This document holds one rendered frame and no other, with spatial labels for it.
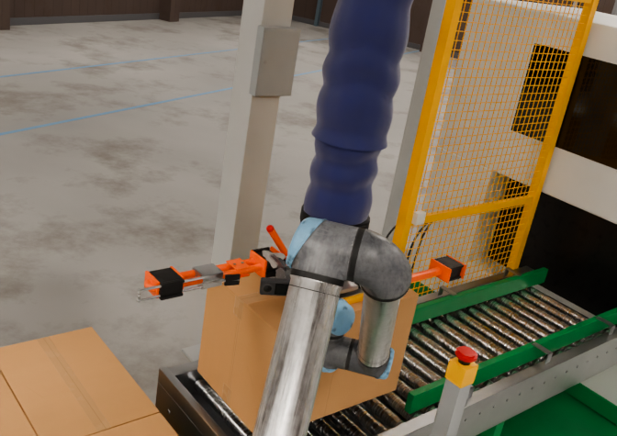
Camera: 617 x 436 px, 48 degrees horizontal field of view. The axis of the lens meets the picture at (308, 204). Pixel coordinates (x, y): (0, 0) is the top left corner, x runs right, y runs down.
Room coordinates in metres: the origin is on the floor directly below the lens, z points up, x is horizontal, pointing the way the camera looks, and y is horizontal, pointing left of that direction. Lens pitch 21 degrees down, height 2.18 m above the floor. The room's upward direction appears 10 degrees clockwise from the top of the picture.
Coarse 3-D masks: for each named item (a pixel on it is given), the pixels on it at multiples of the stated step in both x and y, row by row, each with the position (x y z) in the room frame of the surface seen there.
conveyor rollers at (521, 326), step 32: (448, 320) 3.02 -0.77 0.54; (480, 320) 3.09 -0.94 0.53; (512, 320) 3.16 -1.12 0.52; (544, 320) 3.17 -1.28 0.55; (576, 320) 3.23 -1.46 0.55; (416, 352) 2.69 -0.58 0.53; (448, 352) 2.70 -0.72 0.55; (480, 352) 2.76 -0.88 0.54; (416, 384) 2.44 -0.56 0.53; (480, 384) 2.53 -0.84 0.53; (224, 416) 2.04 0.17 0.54; (384, 416) 2.20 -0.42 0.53; (416, 416) 2.21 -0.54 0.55
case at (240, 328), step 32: (224, 288) 1.99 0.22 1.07; (256, 288) 2.00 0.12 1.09; (224, 320) 1.97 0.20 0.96; (256, 320) 1.84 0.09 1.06; (224, 352) 1.95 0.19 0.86; (256, 352) 1.83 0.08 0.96; (224, 384) 1.93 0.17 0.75; (256, 384) 1.81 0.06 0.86; (320, 384) 1.91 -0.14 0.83; (352, 384) 2.00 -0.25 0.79; (384, 384) 2.11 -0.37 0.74; (256, 416) 1.79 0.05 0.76; (320, 416) 1.92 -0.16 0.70
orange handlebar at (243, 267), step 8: (224, 264) 1.86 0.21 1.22; (232, 264) 1.86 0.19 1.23; (240, 264) 1.86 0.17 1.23; (248, 264) 1.91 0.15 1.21; (256, 264) 1.89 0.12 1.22; (184, 272) 1.77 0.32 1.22; (192, 272) 1.78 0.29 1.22; (224, 272) 1.81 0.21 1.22; (232, 272) 1.82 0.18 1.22; (240, 272) 1.84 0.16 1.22; (248, 272) 1.86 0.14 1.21; (424, 272) 2.04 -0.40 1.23; (432, 272) 2.05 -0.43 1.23; (440, 272) 2.08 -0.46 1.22; (200, 280) 1.75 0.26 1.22; (416, 280) 2.00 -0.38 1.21
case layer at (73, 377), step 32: (0, 352) 2.17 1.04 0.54; (32, 352) 2.20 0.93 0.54; (64, 352) 2.23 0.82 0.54; (96, 352) 2.27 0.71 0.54; (0, 384) 1.99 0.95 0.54; (32, 384) 2.02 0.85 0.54; (64, 384) 2.05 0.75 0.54; (96, 384) 2.08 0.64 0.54; (128, 384) 2.11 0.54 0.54; (0, 416) 1.84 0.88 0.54; (32, 416) 1.86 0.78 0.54; (64, 416) 1.89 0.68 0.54; (96, 416) 1.92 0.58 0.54; (128, 416) 1.94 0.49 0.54; (160, 416) 1.97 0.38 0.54
